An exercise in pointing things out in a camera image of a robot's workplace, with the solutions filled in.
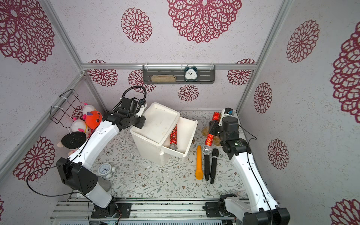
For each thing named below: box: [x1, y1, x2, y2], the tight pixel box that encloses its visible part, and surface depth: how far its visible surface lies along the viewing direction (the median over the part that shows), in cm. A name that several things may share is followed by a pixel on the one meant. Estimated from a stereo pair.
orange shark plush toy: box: [85, 110, 103, 130], surface depth 91 cm
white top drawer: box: [161, 117, 199, 158], surface depth 87 cm
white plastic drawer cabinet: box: [130, 102, 196, 166], surface depth 83 cm
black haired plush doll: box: [57, 131, 87, 157], surface depth 78 cm
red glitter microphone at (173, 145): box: [169, 123, 178, 151], surface depth 81 cm
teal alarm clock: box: [184, 64, 199, 83], surface depth 92 cm
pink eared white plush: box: [82, 104, 96, 116], surface depth 97 cm
